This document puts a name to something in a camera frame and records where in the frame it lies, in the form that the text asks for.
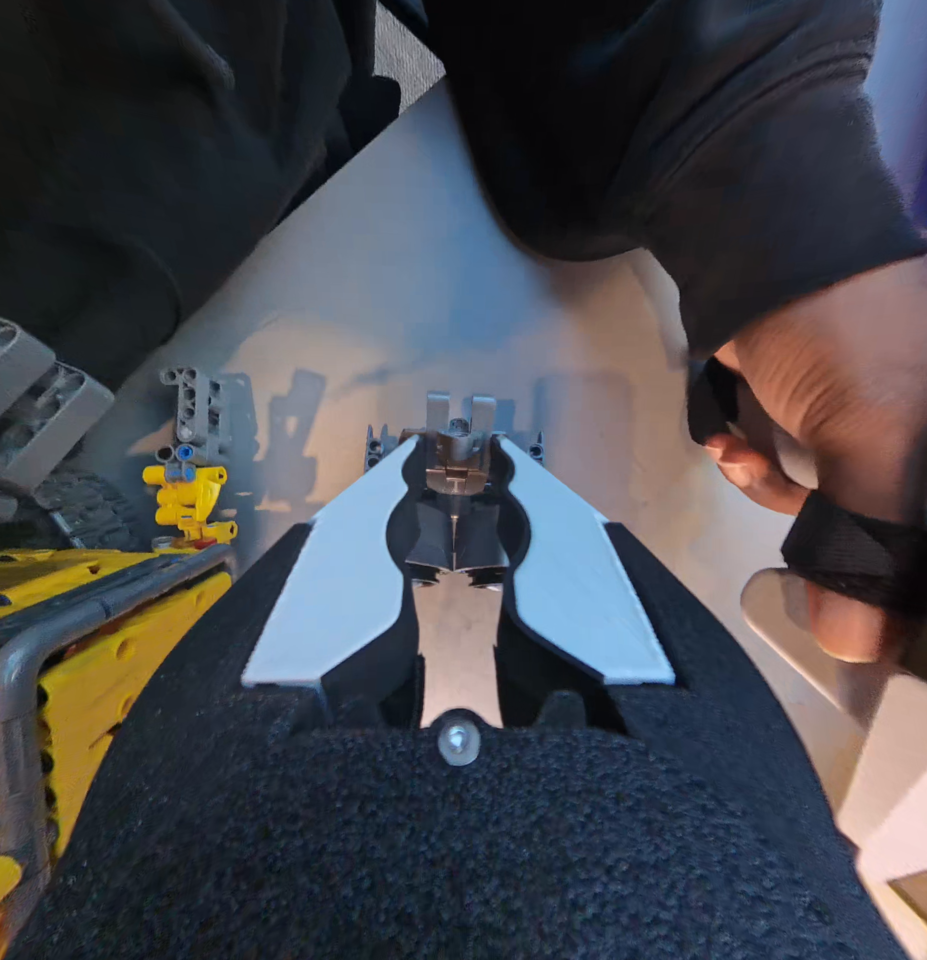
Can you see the person's left forearm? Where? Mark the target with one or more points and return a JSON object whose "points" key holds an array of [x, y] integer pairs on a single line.
{"points": [[658, 150]]}

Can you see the grey desk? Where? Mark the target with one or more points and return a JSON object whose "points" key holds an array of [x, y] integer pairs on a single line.
{"points": [[396, 300]]}

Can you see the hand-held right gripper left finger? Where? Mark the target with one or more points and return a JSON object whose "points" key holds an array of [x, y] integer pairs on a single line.
{"points": [[328, 600]]}

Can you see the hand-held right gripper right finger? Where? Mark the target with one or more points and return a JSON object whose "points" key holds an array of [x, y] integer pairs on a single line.
{"points": [[583, 600]]}

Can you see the yellow toy robot body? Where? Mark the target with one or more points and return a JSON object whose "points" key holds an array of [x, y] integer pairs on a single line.
{"points": [[133, 637]]}

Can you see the person's left hand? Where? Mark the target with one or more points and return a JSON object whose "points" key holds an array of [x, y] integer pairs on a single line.
{"points": [[846, 375]]}

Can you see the grey Lego engine assembly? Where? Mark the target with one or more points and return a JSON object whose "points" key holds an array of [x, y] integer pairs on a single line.
{"points": [[456, 457]]}

